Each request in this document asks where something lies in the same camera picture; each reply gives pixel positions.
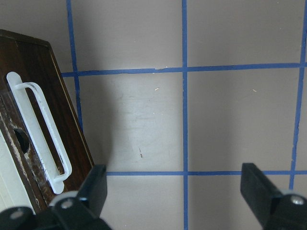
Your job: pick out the white drawer handle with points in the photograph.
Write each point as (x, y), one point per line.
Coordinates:
(18, 89)

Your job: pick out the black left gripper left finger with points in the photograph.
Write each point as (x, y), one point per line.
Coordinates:
(80, 210)

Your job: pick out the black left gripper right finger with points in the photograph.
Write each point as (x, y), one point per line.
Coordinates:
(273, 208)

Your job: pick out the cream plastic storage box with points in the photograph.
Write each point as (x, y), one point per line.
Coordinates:
(12, 190)

